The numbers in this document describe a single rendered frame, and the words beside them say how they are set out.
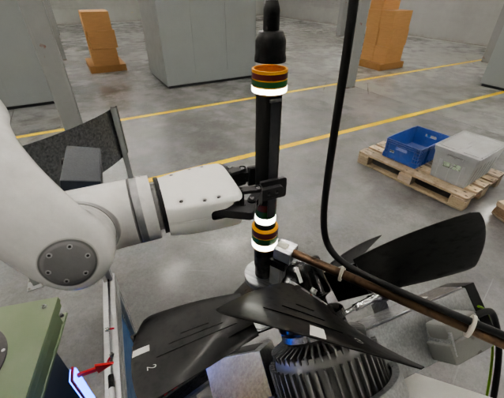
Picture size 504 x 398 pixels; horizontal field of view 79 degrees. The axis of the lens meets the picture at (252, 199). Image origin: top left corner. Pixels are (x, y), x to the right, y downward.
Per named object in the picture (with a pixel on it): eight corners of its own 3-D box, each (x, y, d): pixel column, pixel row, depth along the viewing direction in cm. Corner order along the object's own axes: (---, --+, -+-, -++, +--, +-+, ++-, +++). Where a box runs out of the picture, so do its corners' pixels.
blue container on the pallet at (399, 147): (444, 154, 346) (451, 136, 334) (414, 169, 318) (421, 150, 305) (411, 141, 373) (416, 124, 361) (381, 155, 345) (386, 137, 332)
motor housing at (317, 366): (353, 366, 76) (335, 312, 78) (425, 395, 54) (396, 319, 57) (268, 407, 68) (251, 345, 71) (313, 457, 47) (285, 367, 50)
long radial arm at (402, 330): (385, 388, 61) (364, 328, 63) (363, 378, 68) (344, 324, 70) (487, 336, 70) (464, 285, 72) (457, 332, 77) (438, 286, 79)
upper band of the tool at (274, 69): (292, 91, 39) (294, 66, 37) (276, 100, 36) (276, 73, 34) (263, 86, 40) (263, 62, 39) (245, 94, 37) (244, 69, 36)
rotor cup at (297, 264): (325, 309, 74) (307, 257, 76) (359, 313, 60) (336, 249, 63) (270, 331, 69) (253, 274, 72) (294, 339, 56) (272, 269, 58)
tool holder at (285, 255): (298, 276, 57) (303, 237, 52) (280, 303, 53) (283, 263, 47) (257, 257, 61) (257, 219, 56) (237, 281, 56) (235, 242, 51)
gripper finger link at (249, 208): (192, 208, 41) (220, 189, 44) (237, 232, 37) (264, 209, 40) (191, 201, 40) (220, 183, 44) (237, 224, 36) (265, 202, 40)
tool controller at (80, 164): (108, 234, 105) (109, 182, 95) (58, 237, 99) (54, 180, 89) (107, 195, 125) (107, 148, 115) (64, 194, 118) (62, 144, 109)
